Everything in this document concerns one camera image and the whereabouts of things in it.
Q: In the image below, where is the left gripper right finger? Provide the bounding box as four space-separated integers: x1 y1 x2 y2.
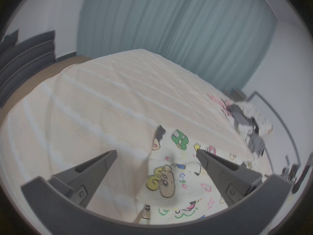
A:
196 149 263 208

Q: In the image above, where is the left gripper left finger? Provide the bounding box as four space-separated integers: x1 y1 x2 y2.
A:
50 150 118 207

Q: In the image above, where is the white printed pyjama top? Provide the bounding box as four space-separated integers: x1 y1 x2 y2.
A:
135 125 255 226

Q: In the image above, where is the grey and white garment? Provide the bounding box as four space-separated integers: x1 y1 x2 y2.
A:
238 124 266 156

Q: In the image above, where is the black garment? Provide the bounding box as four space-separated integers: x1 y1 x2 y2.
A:
249 117 266 157

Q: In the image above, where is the white printed pillow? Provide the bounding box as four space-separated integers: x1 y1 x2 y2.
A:
238 101 273 136

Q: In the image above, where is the dark grey garment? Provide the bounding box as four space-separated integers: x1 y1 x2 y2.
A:
227 104 255 129

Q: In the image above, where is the bed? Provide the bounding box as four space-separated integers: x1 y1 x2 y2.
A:
0 48 302 224

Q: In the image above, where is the pink garment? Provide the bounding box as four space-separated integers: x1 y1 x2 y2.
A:
207 93 233 117

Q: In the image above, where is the grey bedside table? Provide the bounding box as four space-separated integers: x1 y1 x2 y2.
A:
222 88 246 101

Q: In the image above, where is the dark chest of drawers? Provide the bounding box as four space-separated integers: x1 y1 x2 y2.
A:
0 30 56 107

